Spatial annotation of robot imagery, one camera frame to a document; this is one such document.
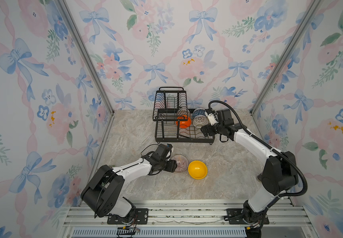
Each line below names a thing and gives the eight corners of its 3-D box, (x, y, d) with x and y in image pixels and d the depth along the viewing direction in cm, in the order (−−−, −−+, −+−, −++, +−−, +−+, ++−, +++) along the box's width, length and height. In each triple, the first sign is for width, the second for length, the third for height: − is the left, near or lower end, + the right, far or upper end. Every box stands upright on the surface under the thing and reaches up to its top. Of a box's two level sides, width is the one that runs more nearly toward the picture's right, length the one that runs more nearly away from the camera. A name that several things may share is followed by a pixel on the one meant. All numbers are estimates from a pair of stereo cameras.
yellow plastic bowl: (188, 180, 88) (189, 177, 83) (187, 164, 94) (188, 160, 90) (206, 180, 88) (208, 177, 83) (204, 164, 94) (206, 160, 90)
